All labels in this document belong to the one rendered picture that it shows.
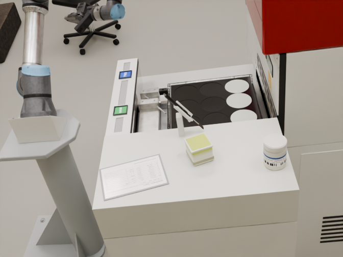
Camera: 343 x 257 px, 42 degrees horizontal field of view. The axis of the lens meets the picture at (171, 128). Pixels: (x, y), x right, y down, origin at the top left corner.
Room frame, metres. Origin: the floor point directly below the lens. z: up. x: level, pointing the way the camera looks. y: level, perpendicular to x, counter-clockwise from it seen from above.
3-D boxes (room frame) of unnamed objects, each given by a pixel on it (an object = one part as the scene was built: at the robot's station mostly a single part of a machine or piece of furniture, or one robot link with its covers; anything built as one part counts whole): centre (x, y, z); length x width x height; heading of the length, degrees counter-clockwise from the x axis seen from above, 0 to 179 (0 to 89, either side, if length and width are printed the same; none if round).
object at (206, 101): (1.47, -0.18, 0.90); 0.34 x 0.34 x 0.01; 84
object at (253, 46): (1.64, -0.43, 1.02); 0.81 x 0.03 x 0.40; 174
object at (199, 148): (1.10, -0.08, 1.00); 0.07 x 0.07 x 0.07; 12
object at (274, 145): (1.01, -0.30, 1.01); 0.07 x 0.07 x 0.10
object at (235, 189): (1.09, -0.05, 0.89); 0.62 x 0.35 x 0.14; 84
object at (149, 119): (1.48, 0.08, 0.87); 0.36 x 0.08 x 0.03; 174
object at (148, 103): (1.55, 0.07, 0.89); 0.08 x 0.03 x 0.03; 84
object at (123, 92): (1.57, 0.17, 0.89); 0.55 x 0.09 x 0.14; 174
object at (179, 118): (1.23, -0.05, 1.03); 0.06 x 0.04 x 0.13; 84
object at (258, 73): (1.46, -0.39, 0.89); 0.44 x 0.02 x 0.10; 174
